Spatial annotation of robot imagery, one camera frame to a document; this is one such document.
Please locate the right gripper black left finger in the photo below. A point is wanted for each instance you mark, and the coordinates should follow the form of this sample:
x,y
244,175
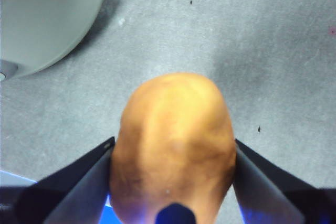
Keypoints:
x,y
65,195

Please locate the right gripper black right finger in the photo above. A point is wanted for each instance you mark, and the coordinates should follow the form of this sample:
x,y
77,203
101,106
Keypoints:
x,y
273,195

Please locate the brown potato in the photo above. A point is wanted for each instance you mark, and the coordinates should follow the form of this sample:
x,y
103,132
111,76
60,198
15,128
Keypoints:
x,y
176,140

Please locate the pale green electric cooking pot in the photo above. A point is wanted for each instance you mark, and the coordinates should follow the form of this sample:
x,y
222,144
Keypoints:
x,y
44,16

